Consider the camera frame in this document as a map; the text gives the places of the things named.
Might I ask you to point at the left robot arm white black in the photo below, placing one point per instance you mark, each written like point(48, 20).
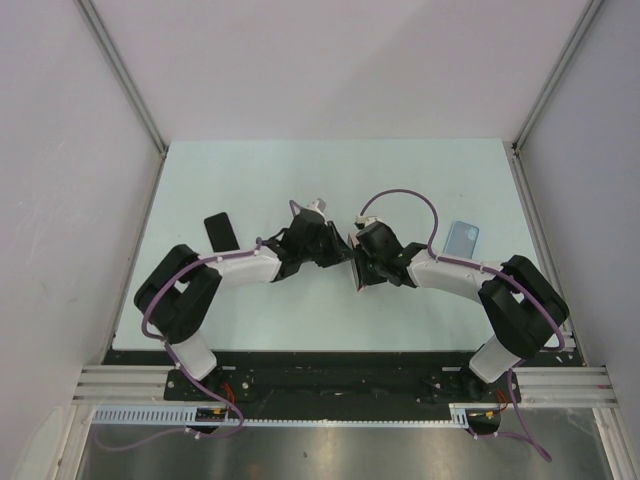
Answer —
point(177, 295)

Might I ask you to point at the aluminium cross rail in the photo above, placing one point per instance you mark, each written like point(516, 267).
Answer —
point(540, 387)

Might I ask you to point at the black phone from blue case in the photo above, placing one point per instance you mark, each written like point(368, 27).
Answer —
point(220, 233)

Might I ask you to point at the aluminium frame post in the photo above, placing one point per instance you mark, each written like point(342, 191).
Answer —
point(569, 52)
point(108, 48)

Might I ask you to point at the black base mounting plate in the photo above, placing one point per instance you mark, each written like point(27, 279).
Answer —
point(344, 385)

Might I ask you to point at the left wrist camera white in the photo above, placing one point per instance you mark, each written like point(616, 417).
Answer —
point(318, 205)

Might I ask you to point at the left aluminium frame post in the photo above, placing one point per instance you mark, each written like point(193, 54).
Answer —
point(108, 48)

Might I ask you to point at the light blue phone case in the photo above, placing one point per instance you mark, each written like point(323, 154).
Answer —
point(461, 240)

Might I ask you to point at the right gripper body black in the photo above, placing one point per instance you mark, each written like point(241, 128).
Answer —
point(370, 268)

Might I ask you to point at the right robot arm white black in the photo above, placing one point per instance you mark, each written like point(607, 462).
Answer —
point(523, 308)

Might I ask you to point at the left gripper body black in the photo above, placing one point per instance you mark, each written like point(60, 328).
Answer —
point(324, 252)

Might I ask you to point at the slotted grey cable duct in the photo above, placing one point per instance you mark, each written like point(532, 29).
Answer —
point(204, 416)

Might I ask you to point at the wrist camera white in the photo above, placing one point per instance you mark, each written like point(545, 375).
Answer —
point(318, 205)
point(362, 221)

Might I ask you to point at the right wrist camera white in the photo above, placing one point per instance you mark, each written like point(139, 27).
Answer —
point(362, 221)

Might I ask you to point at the right aluminium frame post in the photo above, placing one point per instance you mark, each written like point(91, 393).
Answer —
point(569, 52)

